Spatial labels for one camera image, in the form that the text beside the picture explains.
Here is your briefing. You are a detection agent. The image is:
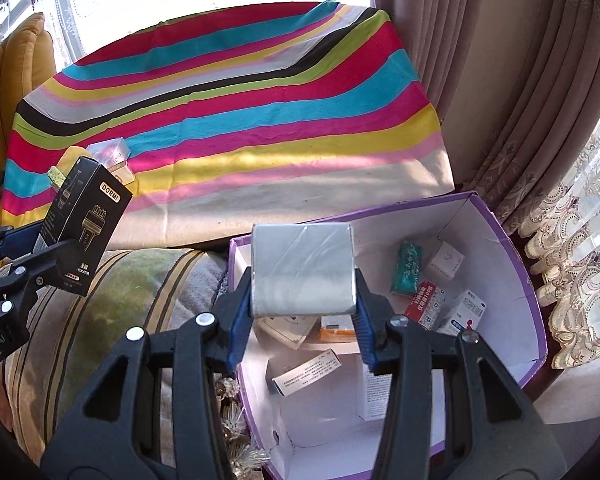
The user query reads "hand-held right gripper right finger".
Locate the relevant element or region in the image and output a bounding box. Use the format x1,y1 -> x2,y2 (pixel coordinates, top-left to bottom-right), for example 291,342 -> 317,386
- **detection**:
352,270 -> 556,480

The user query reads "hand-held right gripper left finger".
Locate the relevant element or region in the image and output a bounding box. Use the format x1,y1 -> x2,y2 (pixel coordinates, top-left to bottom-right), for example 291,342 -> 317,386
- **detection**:
40,265 -> 256,480

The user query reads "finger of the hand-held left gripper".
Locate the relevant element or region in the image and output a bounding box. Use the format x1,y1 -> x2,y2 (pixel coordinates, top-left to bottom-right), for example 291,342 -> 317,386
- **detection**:
0,223 -> 44,273
2,239 -> 87,311

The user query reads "orange box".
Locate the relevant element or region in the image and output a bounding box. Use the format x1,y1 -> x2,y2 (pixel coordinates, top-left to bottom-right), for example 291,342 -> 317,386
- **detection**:
305,315 -> 368,344

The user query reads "black box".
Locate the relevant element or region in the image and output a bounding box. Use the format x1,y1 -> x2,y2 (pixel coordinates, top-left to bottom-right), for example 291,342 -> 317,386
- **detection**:
32,156 -> 133,297

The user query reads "red printed box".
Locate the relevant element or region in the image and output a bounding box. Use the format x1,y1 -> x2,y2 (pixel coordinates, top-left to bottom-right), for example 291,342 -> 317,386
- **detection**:
404,280 -> 447,331

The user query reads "teal box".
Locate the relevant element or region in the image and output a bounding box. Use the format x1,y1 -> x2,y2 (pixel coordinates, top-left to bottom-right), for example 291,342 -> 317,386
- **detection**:
390,240 -> 425,296

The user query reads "white box with barcode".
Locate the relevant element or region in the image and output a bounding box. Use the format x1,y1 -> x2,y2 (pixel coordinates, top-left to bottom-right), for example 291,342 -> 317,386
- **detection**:
266,350 -> 342,398

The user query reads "silver white box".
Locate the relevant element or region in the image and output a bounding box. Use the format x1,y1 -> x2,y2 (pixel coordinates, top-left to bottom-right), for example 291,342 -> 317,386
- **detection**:
250,222 -> 358,318

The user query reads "white medicine box red logo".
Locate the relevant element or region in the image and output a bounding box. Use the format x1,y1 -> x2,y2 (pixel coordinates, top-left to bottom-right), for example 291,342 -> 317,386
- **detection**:
436,289 -> 487,337

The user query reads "small plain white box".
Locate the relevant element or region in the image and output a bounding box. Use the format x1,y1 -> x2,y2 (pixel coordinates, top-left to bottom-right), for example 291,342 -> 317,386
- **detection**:
425,241 -> 466,281

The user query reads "purple cardboard box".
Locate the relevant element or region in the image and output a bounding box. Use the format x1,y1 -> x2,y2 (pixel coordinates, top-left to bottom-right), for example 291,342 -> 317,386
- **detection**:
227,191 -> 548,480

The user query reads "green scouring sponge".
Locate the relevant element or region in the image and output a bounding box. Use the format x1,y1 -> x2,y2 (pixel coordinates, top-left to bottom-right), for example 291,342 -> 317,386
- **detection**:
47,166 -> 70,192

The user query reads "beige striped towel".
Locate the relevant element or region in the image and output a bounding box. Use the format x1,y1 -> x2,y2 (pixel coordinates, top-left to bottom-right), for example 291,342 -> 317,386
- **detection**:
0,247 -> 231,466

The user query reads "floral embroidered cloth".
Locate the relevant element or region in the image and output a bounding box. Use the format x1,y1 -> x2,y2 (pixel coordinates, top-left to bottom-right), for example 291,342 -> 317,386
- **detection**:
214,374 -> 272,480

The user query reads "small white carton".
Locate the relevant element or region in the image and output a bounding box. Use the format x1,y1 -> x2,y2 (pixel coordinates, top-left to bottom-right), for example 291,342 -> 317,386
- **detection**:
111,161 -> 137,189

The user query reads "white box pink print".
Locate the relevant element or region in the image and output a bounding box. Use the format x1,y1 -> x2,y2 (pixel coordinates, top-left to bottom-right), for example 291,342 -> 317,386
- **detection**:
87,138 -> 131,171

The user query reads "yellow cushion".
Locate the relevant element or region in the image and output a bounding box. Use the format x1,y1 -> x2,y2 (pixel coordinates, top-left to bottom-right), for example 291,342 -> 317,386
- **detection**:
0,12 -> 57,211

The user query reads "colourful striped blanket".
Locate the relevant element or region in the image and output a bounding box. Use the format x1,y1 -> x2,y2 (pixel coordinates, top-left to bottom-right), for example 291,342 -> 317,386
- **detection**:
0,1 -> 456,252

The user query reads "white lace curtain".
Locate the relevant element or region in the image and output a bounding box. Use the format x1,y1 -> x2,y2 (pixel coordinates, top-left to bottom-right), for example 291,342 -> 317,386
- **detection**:
522,55 -> 600,372

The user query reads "pink curtain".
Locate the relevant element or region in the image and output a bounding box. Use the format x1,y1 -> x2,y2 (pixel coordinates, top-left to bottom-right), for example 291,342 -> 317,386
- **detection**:
370,0 -> 600,233

